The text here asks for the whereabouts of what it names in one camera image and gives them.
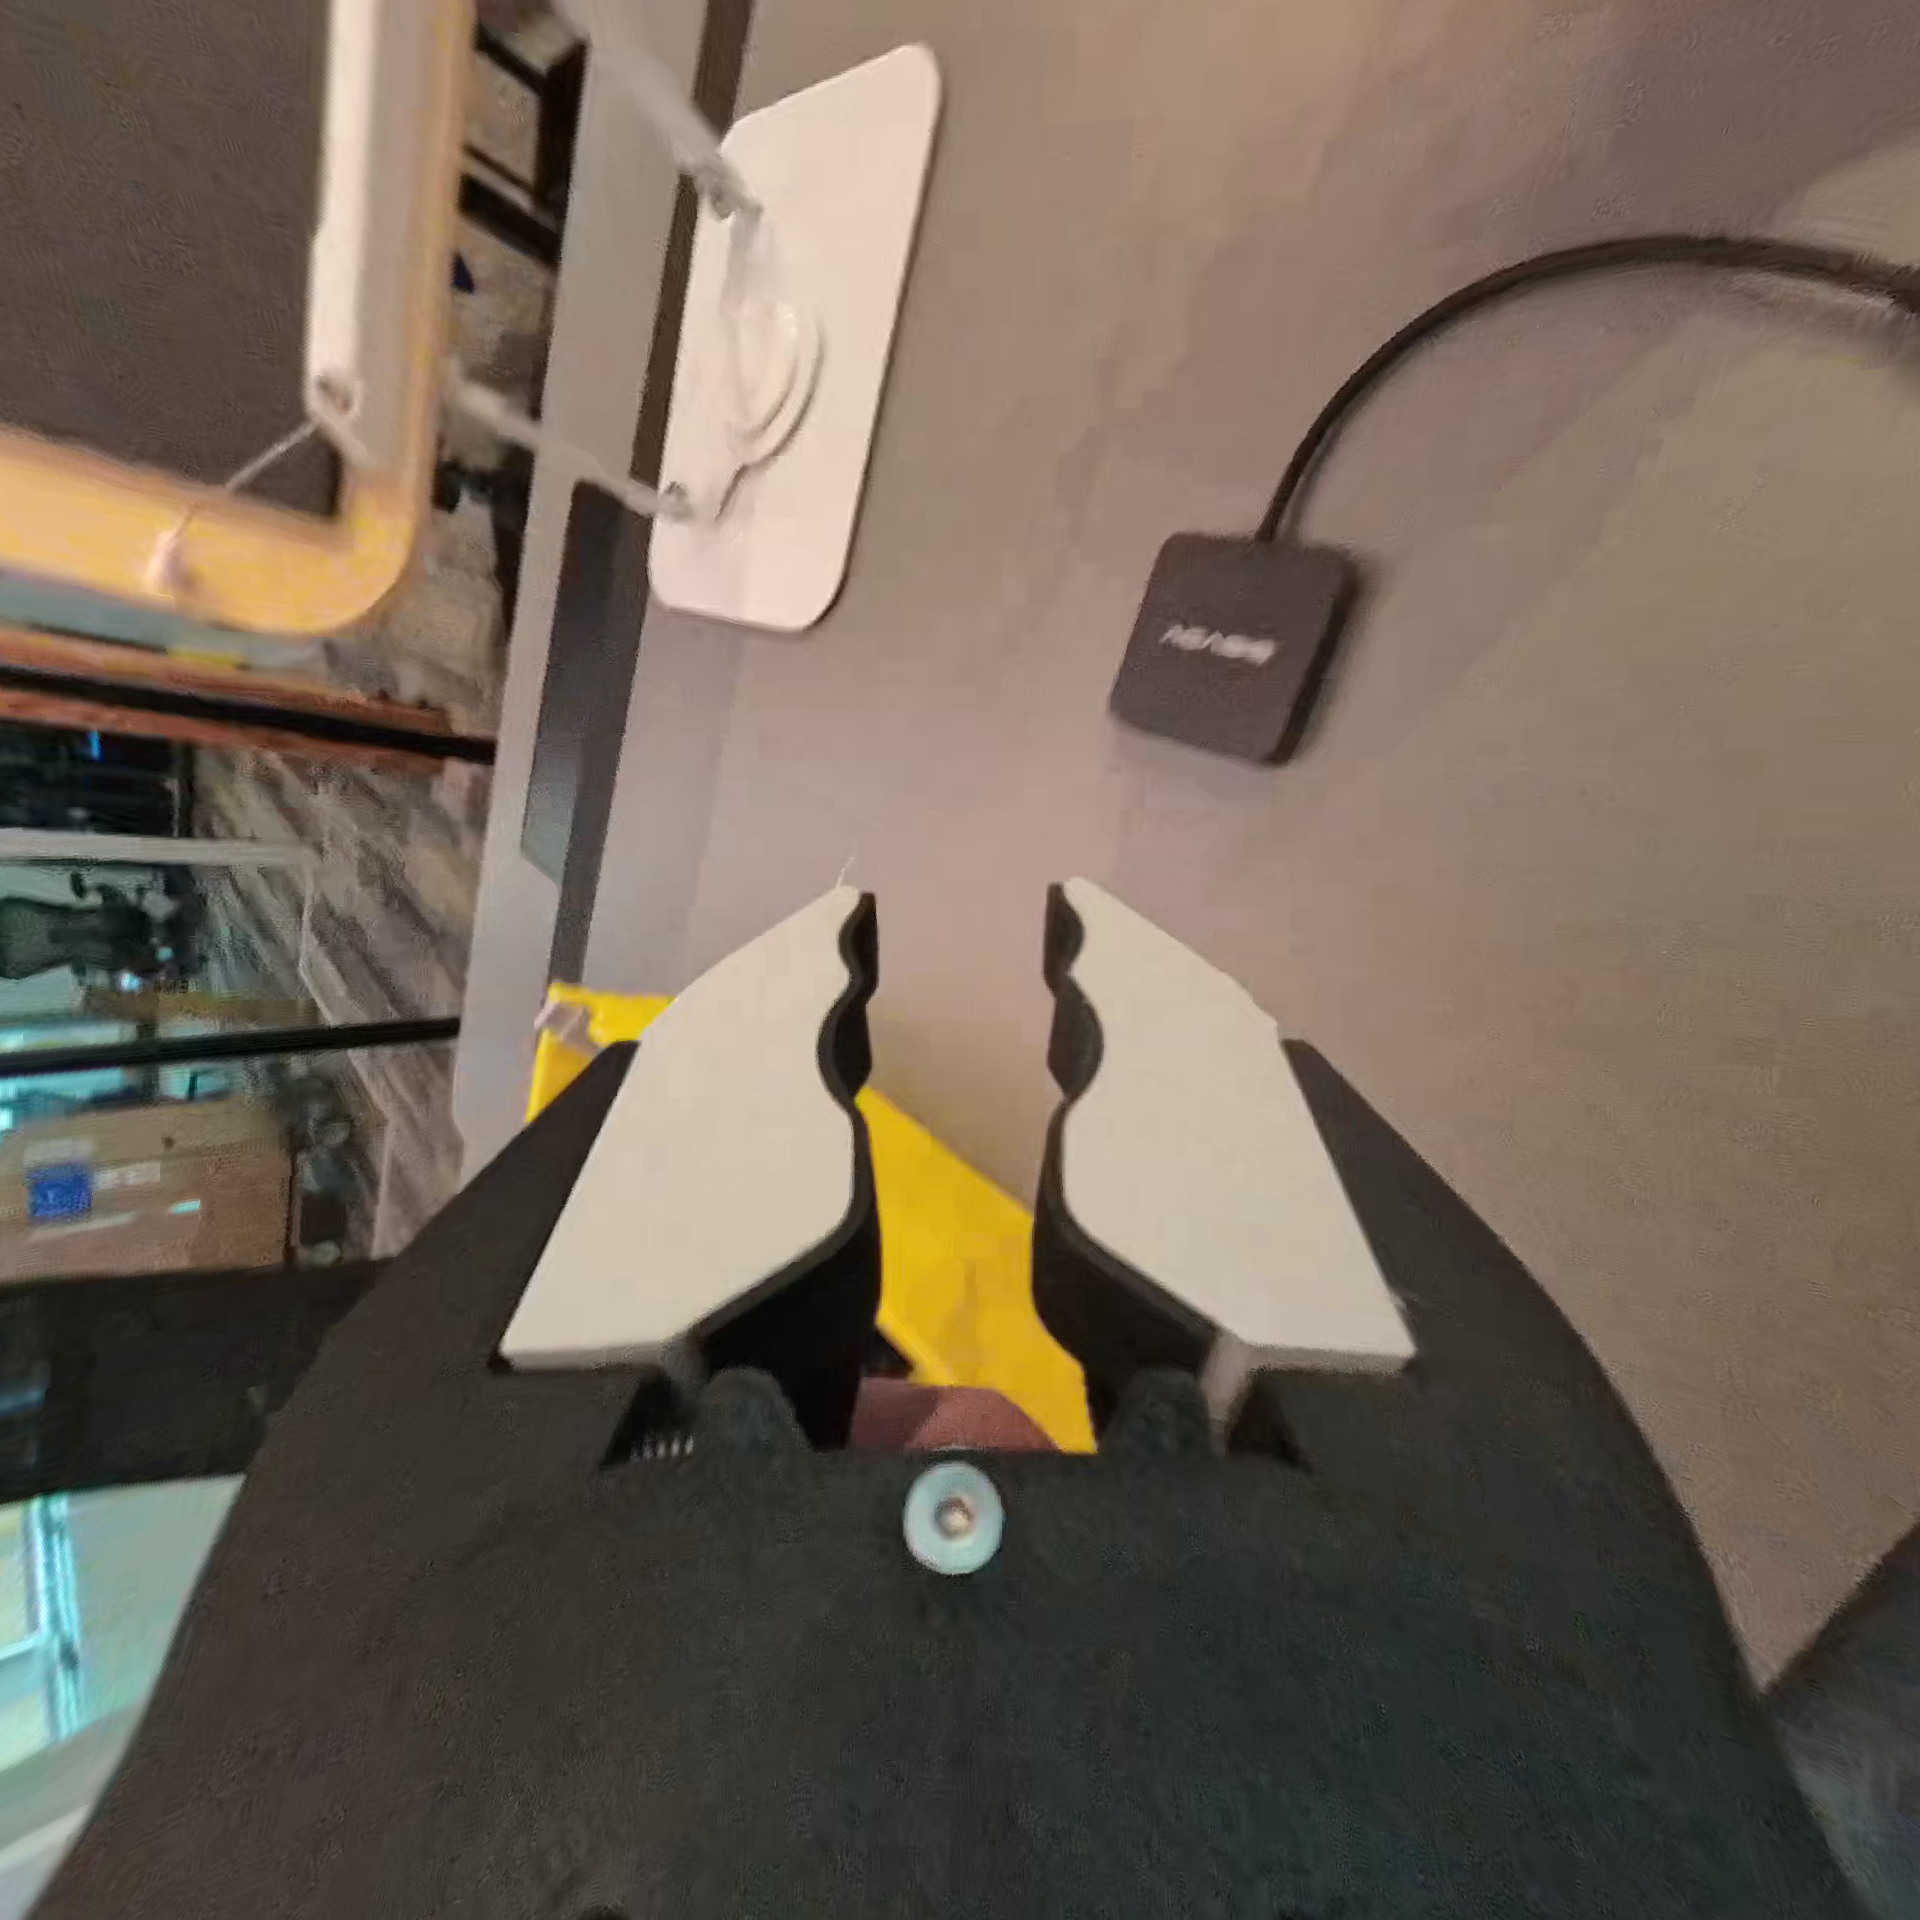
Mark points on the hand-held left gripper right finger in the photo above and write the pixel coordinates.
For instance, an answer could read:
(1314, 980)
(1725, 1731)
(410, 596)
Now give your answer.
(1201, 1171)

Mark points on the black mesh office chair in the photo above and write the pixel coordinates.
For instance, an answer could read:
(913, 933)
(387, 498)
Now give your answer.
(76, 930)

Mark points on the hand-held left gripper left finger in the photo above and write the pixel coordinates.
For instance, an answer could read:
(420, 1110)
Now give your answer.
(706, 1171)

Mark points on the yellow plastic bin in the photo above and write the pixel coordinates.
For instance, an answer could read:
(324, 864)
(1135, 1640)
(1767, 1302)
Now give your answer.
(962, 1243)

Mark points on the stack of cardboard boxes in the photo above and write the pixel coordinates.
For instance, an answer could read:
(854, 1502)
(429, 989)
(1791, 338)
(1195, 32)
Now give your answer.
(149, 1185)

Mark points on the white tablet stand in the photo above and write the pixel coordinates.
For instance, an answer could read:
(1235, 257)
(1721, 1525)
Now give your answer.
(811, 299)

